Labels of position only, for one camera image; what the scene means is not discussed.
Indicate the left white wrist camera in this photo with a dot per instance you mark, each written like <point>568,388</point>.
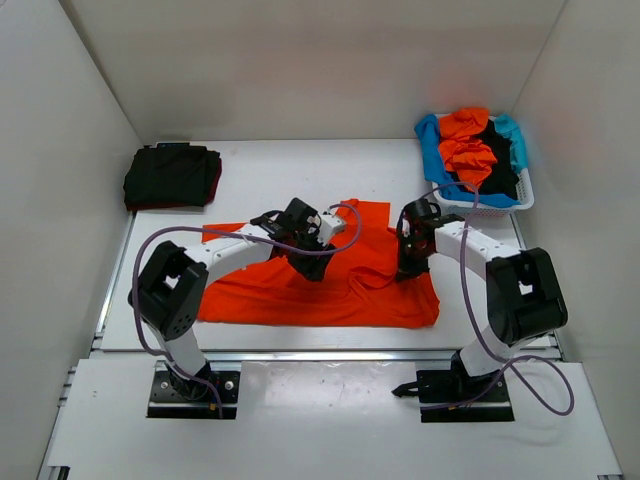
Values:
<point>330,225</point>

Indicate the blue t shirt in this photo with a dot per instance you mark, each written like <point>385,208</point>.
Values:
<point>428,135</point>

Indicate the dark red t shirt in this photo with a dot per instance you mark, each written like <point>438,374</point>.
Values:
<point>217,175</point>

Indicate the white plastic laundry basket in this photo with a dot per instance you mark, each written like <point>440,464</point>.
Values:
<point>497,205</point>

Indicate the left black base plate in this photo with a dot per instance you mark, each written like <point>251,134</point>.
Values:
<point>172,397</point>

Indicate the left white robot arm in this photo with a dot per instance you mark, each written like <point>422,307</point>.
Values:
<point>169,286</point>

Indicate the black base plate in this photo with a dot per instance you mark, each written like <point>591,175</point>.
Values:
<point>172,397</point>
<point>451,396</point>

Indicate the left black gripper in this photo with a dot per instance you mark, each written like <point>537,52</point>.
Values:
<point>312,269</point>

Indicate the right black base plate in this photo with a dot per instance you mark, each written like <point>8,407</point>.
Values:
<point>451,396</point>

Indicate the black label sticker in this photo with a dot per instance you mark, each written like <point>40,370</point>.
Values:
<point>172,144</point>

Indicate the orange t shirt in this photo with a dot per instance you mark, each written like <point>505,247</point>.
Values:
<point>461,151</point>
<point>359,288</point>

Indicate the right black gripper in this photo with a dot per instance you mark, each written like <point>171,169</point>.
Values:
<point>405,268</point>

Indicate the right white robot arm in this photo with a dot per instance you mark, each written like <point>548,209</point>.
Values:
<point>524,298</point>

